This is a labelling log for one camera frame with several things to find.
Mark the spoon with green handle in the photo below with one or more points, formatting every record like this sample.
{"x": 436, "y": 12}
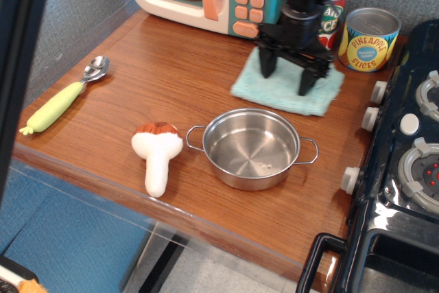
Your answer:
{"x": 47, "y": 114}

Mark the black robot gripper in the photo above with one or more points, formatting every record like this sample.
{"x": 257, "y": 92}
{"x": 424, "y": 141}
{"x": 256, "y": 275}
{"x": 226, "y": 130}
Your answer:
{"x": 295, "y": 38}

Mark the plush mushroom toy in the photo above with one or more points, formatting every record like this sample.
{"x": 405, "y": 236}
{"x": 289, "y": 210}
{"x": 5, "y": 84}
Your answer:
{"x": 158, "y": 143}

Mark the orange fuzzy object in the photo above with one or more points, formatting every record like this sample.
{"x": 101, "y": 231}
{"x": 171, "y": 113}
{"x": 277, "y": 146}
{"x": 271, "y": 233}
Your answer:
{"x": 31, "y": 286}

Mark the grey stove knob top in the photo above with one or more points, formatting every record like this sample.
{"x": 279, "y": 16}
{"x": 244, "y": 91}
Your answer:
{"x": 378, "y": 92}

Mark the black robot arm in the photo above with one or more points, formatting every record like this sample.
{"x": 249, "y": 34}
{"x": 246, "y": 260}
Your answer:
{"x": 295, "y": 38}

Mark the grey stove knob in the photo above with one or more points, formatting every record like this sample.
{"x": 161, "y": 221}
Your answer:
{"x": 349, "y": 179}
{"x": 370, "y": 118}
{"x": 378, "y": 92}

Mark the black toy stove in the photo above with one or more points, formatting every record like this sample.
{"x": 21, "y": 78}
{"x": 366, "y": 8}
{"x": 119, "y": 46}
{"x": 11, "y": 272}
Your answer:
{"x": 391, "y": 243}

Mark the tomato sauce can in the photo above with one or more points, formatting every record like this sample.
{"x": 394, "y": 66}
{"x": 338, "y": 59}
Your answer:
{"x": 331, "y": 18}

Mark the steel pot with handles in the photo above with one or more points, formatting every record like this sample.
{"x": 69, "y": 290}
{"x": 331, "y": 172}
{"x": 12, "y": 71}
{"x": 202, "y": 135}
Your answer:
{"x": 252, "y": 149}

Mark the light blue cloth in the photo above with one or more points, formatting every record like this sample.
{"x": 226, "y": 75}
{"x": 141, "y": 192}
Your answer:
{"x": 280, "y": 90}

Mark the grey stove knob middle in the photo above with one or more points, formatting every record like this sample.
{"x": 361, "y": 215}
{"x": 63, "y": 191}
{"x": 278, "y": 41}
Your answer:
{"x": 370, "y": 118}

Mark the grey stove knob bottom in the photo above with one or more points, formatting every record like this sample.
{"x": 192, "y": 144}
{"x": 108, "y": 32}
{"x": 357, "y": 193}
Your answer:
{"x": 349, "y": 179}

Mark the pineapple slices can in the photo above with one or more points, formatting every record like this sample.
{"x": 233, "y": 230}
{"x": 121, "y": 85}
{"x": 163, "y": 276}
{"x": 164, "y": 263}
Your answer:
{"x": 368, "y": 39}

